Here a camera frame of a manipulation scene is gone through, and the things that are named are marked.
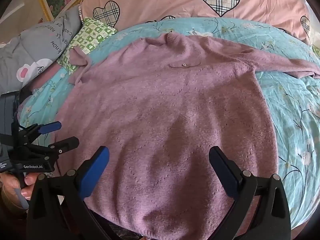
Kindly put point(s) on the purple knit sweater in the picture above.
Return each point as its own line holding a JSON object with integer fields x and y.
{"x": 165, "y": 120}

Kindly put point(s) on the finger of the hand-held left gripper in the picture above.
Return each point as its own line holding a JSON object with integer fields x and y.
{"x": 51, "y": 127}
{"x": 63, "y": 147}

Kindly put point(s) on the pink quilt with plaid hearts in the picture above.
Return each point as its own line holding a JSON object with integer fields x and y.
{"x": 190, "y": 0}

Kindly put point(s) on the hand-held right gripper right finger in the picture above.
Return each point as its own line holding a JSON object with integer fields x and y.
{"x": 225, "y": 171}

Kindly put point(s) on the green checked pillow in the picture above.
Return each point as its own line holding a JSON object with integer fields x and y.
{"x": 86, "y": 42}

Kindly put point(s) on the grey printed pillow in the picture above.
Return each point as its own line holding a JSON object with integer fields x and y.
{"x": 32, "y": 47}

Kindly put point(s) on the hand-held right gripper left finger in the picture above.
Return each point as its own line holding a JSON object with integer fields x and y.
{"x": 96, "y": 170}

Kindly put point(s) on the blue floral bed sheet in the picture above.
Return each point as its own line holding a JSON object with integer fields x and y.
{"x": 295, "y": 120}

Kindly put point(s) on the person's left hand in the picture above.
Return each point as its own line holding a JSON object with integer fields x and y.
{"x": 26, "y": 185}

